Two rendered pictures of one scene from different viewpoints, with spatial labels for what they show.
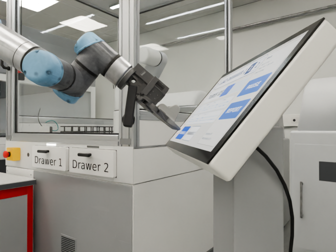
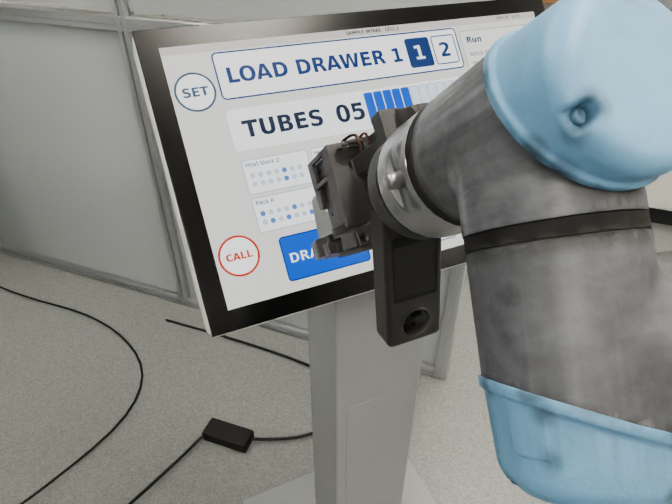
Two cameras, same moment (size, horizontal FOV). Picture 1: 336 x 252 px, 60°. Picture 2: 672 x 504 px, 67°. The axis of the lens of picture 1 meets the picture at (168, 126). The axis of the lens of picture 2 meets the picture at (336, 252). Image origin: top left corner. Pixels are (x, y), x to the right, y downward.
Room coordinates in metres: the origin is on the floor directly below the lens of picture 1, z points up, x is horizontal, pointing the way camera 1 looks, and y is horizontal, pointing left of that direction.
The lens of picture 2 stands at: (0.95, 0.38, 1.30)
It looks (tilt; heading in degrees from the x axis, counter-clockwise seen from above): 35 degrees down; 253
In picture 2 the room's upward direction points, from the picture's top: straight up
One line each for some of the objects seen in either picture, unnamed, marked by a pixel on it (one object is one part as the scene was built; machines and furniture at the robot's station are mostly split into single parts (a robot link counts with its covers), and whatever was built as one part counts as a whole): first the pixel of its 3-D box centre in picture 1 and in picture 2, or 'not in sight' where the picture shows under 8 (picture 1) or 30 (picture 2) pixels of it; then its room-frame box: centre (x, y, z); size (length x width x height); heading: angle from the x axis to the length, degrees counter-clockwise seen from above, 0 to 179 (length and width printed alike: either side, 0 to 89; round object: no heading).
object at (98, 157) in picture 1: (91, 161); not in sight; (1.25, 0.33, 0.87); 0.29 x 0.02 x 0.11; 54
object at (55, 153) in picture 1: (49, 157); not in sight; (1.44, 0.59, 0.87); 0.29 x 0.02 x 0.11; 54
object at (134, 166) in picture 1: (124, 151); not in sight; (1.81, 0.27, 0.87); 1.02 x 0.95 x 0.14; 54
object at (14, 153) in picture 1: (12, 154); not in sight; (1.62, 0.86, 0.88); 0.07 x 0.05 x 0.07; 54
